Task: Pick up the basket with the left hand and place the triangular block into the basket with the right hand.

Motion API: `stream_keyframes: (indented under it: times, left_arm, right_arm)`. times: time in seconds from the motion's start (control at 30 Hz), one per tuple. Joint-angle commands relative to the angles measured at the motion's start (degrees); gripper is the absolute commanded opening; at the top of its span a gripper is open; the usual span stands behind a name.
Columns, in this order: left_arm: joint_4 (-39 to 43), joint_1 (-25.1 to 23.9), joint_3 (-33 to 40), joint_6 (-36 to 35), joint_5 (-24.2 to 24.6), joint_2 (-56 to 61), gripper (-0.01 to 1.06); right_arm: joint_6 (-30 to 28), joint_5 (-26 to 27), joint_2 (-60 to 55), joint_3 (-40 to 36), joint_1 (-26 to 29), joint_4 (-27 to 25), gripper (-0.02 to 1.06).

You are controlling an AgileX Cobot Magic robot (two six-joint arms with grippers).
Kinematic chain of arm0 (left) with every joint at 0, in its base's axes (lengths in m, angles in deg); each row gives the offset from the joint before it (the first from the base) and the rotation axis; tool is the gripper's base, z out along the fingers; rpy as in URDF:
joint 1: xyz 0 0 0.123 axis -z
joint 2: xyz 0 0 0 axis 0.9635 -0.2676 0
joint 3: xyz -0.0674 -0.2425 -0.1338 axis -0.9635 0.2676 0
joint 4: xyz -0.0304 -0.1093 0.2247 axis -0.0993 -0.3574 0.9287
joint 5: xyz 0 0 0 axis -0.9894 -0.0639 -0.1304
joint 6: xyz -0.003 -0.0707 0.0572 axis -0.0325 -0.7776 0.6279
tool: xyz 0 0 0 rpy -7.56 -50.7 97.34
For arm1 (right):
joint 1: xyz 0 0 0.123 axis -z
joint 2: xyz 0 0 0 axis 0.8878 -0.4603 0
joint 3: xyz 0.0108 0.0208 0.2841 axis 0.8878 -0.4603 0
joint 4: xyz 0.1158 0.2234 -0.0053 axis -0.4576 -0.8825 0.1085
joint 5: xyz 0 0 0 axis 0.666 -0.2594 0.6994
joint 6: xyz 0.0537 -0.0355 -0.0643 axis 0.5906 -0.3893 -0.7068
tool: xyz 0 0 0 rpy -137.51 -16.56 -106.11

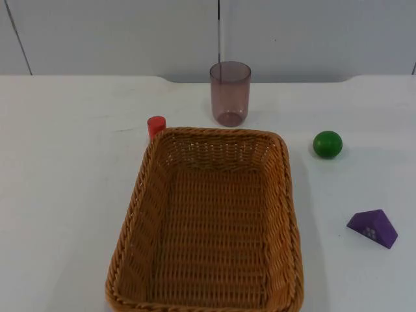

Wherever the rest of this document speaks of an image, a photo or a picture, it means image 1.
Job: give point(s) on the red cylinder block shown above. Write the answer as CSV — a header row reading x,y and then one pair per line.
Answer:
x,y
155,127

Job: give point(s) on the brown wicker basket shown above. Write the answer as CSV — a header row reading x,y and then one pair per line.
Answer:
x,y
208,234

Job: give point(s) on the purple triangular block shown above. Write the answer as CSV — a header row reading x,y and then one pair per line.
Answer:
x,y
373,227

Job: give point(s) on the clear purple cup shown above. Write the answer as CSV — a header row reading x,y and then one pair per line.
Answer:
x,y
230,94

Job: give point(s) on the green ball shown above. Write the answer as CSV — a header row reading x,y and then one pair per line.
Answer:
x,y
327,145

